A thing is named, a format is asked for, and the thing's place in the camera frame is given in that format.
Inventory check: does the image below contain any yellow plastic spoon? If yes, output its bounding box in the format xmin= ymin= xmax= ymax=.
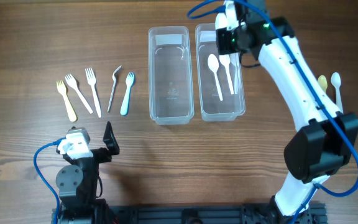
xmin=318 ymin=75 xmax=328 ymax=93

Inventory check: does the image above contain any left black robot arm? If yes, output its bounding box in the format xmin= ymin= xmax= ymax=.
xmin=53 ymin=147 xmax=119 ymax=224

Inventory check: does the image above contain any translucent clear spoon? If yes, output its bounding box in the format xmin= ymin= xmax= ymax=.
xmin=230 ymin=53 xmax=239 ymax=94

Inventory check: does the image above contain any white small spoon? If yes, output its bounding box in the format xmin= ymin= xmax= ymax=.
xmin=331 ymin=72 xmax=344 ymax=113

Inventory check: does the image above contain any clear plastic container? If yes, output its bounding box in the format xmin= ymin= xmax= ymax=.
xmin=195 ymin=23 xmax=246 ymax=121
xmin=148 ymin=26 xmax=194 ymax=126

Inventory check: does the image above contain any clear right plastic container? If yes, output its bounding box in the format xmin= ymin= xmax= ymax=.
xmin=195 ymin=23 xmax=246 ymax=121

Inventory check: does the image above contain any white long plastic fork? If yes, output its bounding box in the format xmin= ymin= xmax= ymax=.
xmin=85 ymin=67 xmax=102 ymax=118

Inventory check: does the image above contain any left blue cable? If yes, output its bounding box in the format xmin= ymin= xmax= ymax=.
xmin=33 ymin=140 xmax=67 ymax=224

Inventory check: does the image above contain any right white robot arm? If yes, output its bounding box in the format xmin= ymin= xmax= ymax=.
xmin=149 ymin=1 xmax=358 ymax=223

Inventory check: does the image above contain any white ribbed spoon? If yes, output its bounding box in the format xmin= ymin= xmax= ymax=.
xmin=208 ymin=54 xmax=223 ymax=101

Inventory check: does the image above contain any clear left plastic container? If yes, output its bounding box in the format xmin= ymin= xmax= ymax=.
xmin=148 ymin=26 xmax=194 ymax=126

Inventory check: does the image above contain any yellow plastic fork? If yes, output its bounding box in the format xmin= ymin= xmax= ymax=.
xmin=57 ymin=80 xmax=77 ymax=122

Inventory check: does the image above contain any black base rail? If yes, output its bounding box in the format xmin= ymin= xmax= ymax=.
xmin=104 ymin=202 xmax=328 ymax=224

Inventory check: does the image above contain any light blue plastic fork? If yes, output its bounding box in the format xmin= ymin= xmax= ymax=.
xmin=120 ymin=72 xmax=135 ymax=116

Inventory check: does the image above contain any white short plastic fork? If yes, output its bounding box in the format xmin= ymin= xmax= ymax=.
xmin=65 ymin=74 xmax=93 ymax=114

